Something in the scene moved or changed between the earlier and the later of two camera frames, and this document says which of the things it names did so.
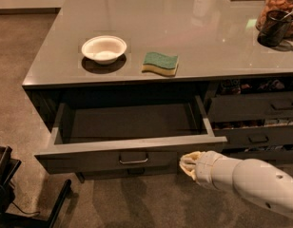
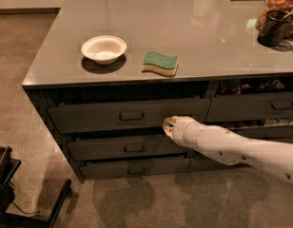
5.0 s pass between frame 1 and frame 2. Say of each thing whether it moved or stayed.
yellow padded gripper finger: moved
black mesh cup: stayed
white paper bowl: stayed
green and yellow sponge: stayed
